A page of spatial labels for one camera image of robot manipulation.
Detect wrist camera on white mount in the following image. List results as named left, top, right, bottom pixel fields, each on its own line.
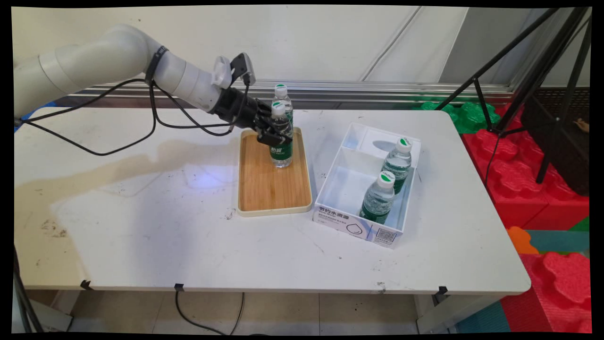
left=211, top=53, right=257, bottom=90

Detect thick black floor cable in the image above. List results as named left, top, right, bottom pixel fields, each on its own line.
left=175, top=289, right=228, bottom=335

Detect metal wall rail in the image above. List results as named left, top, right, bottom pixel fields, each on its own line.
left=66, top=79, right=515, bottom=110

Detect white cardboard box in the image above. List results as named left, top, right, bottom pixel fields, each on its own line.
left=312, top=123, right=422, bottom=249

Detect black cable strap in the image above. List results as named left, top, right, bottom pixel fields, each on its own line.
left=144, top=46, right=169, bottom=86

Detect orange foam piece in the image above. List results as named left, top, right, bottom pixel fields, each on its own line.
left=506, top=226, right=538, bottom=254

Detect black tripod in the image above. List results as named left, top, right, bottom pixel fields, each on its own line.
left=434, top=7, right=593, bottom=185

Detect black cable bundle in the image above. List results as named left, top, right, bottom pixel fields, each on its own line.
left=14, top=246, right=44, bottom=334

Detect white table leg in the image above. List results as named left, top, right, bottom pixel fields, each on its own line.
left=415, top=293, right=502, bottom=334
left=28, top=289, right=82, bottom=332

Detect thin black floor cable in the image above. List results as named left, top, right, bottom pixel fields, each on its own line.
left=230, top=293, right=246, bottom=335

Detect teal foam mat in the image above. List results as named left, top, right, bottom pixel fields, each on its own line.
left=526, top=230, right=590, bottom=255

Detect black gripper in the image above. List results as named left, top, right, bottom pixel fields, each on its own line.
left=210, top=88, right=293, bottom=146

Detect red foam block stack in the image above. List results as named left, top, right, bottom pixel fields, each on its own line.
left=461, top=104, right=590, bottom=230

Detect bamboo wooden tray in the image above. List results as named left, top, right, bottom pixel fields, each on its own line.
left=237, top=127, right=313, bottom=218

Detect thin black tripod cable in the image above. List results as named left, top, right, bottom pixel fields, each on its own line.
left=484, top=132, right=502, bottom=187

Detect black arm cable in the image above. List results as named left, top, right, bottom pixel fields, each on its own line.
left=14, top=79, right=235, bottom=137
left=23, top=83, right=250, bottom=156

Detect water bottle green label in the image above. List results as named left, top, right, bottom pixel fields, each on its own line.
left=269, top=102, right=294, bottom=169
left=272, top=84, right=294, bottom=142
left=381, top=137, right=413, bottom=195
left=360, top=170, right=396, bottom=225

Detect dark black cabinet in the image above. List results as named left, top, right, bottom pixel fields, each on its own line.
left=521, top=87, right=590, bottom=196

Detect green foam blocks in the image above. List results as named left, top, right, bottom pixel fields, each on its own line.
left=414, top=101, right=501, bottom=134

